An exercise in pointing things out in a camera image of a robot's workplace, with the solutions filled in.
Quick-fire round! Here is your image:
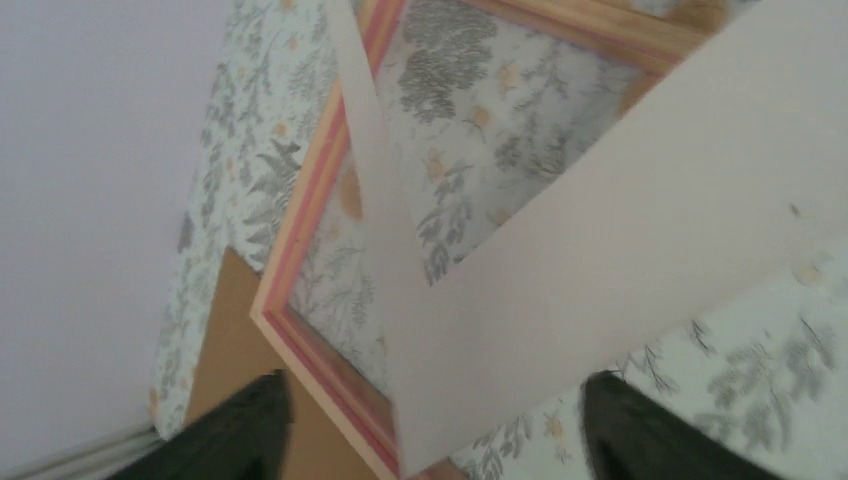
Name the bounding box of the white mat board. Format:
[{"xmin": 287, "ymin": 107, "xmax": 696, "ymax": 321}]
[{"xmin": 325, "ymin": 1, "xmax": 847, "ymax": 478}]

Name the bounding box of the floral table cloth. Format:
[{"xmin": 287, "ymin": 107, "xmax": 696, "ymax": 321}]
[{"xmin": 151, "ymin": 1, "xmax": 847, "ymax": 479}]

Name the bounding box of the pink photo frame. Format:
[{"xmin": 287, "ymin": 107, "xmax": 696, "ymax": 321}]
[{"xmin": 248, "ymin": 0, "xmax": 737, "ymax": 480}]

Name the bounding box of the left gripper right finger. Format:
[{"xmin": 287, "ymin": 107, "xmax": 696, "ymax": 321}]
[{"xmin": 581, "ymin": 370, "xmax": 778, "ymax": 480}]

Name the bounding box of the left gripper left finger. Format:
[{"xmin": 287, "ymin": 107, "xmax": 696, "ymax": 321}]
[{"xmin": 110, "ymin": 369, "xmax": 293, "ymax": 480}]

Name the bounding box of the brown cardboard backing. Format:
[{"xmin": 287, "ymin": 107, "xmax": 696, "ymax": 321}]
[{"xmin": 183, "ymin": 247, "xmax": 375, "ymax": 479}]

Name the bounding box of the left aluminium corner post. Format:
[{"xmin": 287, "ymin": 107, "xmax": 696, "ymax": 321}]
[{"xmin": 1, "ymin": 425, "xmax": 164, "ymax": 480}]

